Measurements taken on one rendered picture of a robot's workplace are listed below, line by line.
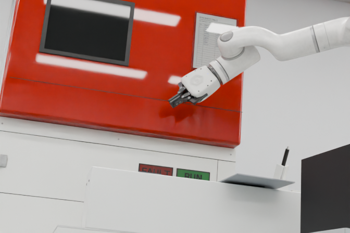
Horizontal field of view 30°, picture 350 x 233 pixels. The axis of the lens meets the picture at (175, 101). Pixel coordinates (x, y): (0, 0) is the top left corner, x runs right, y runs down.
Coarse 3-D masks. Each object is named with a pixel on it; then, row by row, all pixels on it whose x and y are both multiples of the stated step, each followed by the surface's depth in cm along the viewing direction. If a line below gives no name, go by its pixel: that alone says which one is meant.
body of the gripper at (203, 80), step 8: (192, 72) 213; (200, 72) 212; (208, 72) 211; (184, 80) 212; (192, 80) 211; (200, 80) 210; (208, 80) 209; (216, 80) 209; (192, 88) 209; (200, 88) 208; (208, 88) 208; (216, 88) 211; (200, 96) 208; (208, 96) 211
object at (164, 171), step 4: (140, 164) 215; (140, 168) 214; (144, 168) 215; (148, 168) 215; (152, 168) 215; (156, 168) 216; (160, 168) 216; (164, 168) 216; (168, 168) 217; (152, 172) 215; (156, 172) 215; (160, 172) 216; (164, 172) 216; (168, 172) 216
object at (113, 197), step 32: (96, 192) 146; (128, 192) 148; (160, 192) 150; (192, 192) 151; (224, 192) 153; (256, 192) 155; (288, 192) 157; (96, 224) 144; (128, 224) 146; (160, 224) 147; (192, 224) 149; (224, 224) 151; (256, 224) 153; (288, 224) 155
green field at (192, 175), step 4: (180, 172) 217; (184, 172) 218; (188, 172) 218; (192, 172) 218; (196, 172) 219; (200, 172) 219; (180, 176) 217; (184, 176) 217; (188, 176) 218; (192, 176) 218; (196, 176) 218; (200, 176) 219; (204, 176) 219; (208, 176) 219; (208, 180) 219
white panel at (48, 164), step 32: (0, 128) 207; (32, 128) 210; (64, 128) 212; (0, 160) 204; (32, 160) 207; (64, 160) 209; (96, 160) 212; (128, 160) 214; (160, 160) 217; (192, 160) 220; (224, 160) 223; (0, 192) 202; (32, 192) 204; (64, 192) 206; (0, 224) 199; (32, 224) 201; (64, 224) 203
